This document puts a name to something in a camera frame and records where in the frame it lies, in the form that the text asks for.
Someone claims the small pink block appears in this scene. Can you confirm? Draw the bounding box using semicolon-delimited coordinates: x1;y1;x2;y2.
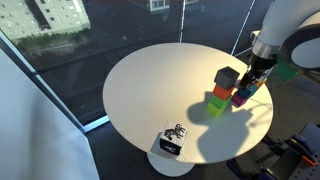
231;92;249;108

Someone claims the black perforated workbench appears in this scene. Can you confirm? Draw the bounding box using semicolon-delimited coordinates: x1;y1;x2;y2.
263;122;320;180

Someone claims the small orange block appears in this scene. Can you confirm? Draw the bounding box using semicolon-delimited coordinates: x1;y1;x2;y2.
212;83;236;101

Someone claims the large cube with animal print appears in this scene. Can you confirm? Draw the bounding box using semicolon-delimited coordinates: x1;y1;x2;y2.
159;120;189;156

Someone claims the blue and orange clamp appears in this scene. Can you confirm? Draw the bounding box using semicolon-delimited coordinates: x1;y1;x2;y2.
226;158;278;180
287;133;318;168

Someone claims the small lime block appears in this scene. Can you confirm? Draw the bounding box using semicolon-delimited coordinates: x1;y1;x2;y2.
206;102;225;118

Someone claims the small grey block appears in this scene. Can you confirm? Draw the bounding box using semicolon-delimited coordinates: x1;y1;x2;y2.
213;65;241;91

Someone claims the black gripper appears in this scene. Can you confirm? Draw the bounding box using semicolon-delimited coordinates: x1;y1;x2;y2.
239;52;278;90

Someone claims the small green block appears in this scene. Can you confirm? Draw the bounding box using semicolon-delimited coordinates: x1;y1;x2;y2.
210;94;232;111

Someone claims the white round table pedestal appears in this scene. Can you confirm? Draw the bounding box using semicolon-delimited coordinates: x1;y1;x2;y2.
146;151;197;178

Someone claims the window frame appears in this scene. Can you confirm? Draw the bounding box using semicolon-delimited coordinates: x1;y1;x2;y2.
0;29;112;133

